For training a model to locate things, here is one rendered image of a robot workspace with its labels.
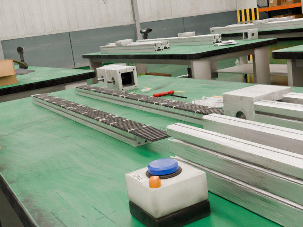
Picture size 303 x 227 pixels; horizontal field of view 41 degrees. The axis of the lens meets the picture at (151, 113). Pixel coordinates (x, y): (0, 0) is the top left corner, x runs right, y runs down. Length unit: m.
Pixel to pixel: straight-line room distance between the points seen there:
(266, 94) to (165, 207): 0.37
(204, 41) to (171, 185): 3.53
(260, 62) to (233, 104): 2.85
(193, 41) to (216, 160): 3.60
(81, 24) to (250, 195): 11.84
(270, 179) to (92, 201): 0.28
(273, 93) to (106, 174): 0.35
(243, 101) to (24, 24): 11.19
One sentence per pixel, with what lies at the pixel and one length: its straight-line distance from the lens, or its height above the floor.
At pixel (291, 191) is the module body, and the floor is 0.83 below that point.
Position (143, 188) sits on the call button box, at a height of 0.83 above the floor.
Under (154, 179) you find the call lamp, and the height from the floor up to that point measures 0.85.
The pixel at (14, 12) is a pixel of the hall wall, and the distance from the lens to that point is 11.79.
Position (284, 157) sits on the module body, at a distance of 0.48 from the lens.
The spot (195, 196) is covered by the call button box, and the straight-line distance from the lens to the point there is 0.52.
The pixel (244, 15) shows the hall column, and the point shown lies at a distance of 8.75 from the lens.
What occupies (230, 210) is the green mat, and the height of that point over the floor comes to 0.78.
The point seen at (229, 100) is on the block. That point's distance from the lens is 0.82.
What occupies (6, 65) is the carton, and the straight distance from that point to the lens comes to 2.72.
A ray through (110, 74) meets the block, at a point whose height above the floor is 0.86.
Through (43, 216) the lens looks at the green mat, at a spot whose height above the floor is 0.78.
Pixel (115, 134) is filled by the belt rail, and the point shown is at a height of 0.79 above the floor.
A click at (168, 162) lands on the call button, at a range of 0.52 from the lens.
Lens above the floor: 1.03
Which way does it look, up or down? 12 degrees down
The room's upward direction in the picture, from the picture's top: 8 degrees counter-clockwise
